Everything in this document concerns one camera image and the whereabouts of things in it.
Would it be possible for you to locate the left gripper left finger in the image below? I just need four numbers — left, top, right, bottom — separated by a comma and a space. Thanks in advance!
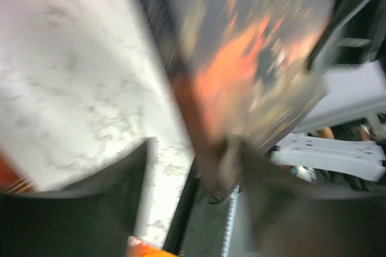
1, 140, 150, 257

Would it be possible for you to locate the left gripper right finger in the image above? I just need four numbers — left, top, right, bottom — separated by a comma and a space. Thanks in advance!
217, 137, 385, 256

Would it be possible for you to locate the A Tale of Two Cities book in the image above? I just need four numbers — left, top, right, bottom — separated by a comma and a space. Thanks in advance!
156, 0, 340, 197

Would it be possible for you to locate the Roald Dahl Charlie book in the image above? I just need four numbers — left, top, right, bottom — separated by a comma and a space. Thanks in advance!
127, 236, 175, 257

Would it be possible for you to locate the dark orange Edward Bulane book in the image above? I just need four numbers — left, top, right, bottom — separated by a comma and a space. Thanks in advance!
1, 148, 37, 194

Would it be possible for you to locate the white slotted cable duct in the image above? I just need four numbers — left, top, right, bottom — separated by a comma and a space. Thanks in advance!
221, 186, 239, 257

